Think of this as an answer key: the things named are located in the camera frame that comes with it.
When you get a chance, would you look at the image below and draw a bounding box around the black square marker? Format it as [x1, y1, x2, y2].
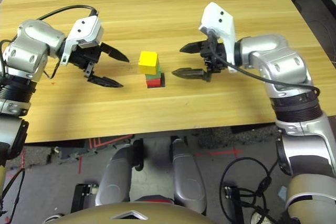
[146, 72, 166, 89]

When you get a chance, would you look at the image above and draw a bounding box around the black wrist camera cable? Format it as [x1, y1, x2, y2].
[36, 4, 99, 22]
[207, 28, 321, 97]

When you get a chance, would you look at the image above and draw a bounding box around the black mat with red lines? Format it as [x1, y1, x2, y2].
[88, 134, 133, 149]

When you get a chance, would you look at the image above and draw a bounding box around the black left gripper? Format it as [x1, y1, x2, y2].
[70, 41, 130, 89]

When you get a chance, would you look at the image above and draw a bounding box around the red wooden block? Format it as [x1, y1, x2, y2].
[146, 77, 162, 89]

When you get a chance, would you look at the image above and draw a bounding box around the yellow wooden block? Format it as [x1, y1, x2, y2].
[138, 51, 159, 75]

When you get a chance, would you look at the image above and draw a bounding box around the dark speckled floor mat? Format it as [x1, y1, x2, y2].
[198, 126, 279, 150]

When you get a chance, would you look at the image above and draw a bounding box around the grey left robot leg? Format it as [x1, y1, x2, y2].
[96, 146, 132, 207]

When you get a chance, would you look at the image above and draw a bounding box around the white mesh shoe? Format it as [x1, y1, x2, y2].
[250, 209, 271, 224]

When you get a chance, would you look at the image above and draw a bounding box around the olive robot torso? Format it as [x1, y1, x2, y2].
[44, 202, 216, 224]

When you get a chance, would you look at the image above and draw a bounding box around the grey robot leg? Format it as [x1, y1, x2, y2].
[96, 146, 132, 207]
[171, 138, 208, 215]

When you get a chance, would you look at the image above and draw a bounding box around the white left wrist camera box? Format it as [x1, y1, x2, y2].
[60, 16, 103, 66]

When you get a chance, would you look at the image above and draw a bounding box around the black left wrist camera cable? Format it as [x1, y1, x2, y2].
[36, 4, 99, 22]

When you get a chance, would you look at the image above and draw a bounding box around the black floor mat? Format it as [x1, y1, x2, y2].
[285, 0, 336, 68]

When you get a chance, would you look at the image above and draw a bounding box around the small black floor box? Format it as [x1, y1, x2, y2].
[225, 186, 240, 201]

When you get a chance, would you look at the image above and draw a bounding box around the grey right robot leg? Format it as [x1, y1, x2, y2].
[171, 138, 208, 215]

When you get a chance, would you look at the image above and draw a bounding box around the green wooden block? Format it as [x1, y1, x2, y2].
[145, 63, 162, 81]

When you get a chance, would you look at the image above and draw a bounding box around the black left shoulder cable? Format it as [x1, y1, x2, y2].
[0, 167, 26, 224]

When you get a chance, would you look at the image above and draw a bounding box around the black looped floor cable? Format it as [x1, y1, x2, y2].
[219, 156, 279, 224]

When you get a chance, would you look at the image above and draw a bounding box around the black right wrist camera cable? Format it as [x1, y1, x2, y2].
[207, 28, 321, 97]

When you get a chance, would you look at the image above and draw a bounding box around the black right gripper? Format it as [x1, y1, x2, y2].
[171, 37, 228, 83]

